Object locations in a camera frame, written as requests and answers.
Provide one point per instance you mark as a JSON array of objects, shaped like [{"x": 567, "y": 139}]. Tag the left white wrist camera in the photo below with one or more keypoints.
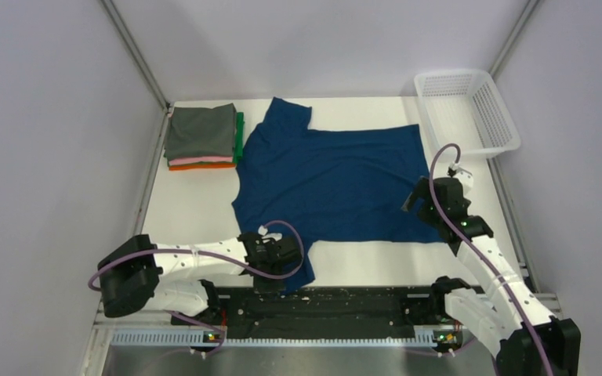
[{"x": 267, "y": 235}]

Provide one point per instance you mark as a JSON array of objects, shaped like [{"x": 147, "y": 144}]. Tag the white plastic basket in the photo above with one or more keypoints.
[{"x": 464, "y": 106}]

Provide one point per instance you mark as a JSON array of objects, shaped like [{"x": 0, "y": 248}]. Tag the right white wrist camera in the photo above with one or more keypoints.
[{"x": 456, "y": 171}]

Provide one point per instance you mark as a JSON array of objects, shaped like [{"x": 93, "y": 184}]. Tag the grey slotted cable duct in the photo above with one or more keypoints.
[{"x": 207, "y": 339}]

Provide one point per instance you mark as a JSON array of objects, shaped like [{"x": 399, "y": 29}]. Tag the orange folded t shirt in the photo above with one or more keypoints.
[{"x": 185, "y": 167}]

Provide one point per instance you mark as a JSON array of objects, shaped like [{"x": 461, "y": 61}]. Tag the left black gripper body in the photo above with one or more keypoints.
[{"x": 276, "y": 269}]

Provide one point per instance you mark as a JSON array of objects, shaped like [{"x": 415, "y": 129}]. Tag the grey folded t shirt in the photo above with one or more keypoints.
[{"x": 201, "y": 132}]

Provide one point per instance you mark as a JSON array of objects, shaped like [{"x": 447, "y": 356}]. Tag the blue t shirt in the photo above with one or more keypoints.
[{"x": 338, "y": 171}]

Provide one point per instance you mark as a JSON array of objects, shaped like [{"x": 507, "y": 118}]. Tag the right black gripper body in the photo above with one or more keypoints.
[{"x": 425, "y": 209}]

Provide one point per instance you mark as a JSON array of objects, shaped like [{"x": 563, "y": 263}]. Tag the left aluminium frame rail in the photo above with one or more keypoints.
[{"x": 97, "y": 348}]

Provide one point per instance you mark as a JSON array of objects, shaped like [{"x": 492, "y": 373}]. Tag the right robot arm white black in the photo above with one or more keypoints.
[{"x": 523, "y": 336}]

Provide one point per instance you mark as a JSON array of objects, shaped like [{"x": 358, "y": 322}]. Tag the right aluminium frame rail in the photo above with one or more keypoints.
[{"x": 536, "y": 182}]

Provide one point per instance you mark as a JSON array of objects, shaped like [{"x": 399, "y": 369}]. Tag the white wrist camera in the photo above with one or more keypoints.
[
  {"x": 456, "y": 171},
  {"x": 267, "y": 235}
]

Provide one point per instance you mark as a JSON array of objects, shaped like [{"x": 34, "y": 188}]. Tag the aluminium frame rail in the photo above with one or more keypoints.
[
  {"x": 97, "y": 348},
  {"x": 536, "y": 182}
]

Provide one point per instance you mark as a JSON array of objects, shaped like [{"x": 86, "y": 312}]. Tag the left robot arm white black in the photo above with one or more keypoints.
[{"x": 142, "y": 275}]

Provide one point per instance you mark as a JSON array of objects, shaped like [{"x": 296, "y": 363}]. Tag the green folded t shirt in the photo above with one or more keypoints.
[{"x": 239, "y": 137}]

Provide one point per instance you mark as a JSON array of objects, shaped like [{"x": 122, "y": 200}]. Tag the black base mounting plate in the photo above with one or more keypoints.
[{"x": 315, "y": 313}]

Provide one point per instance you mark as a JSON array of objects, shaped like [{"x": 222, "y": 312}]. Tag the pink folded t shirt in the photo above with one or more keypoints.
[{"x": 195, "y": 160}]

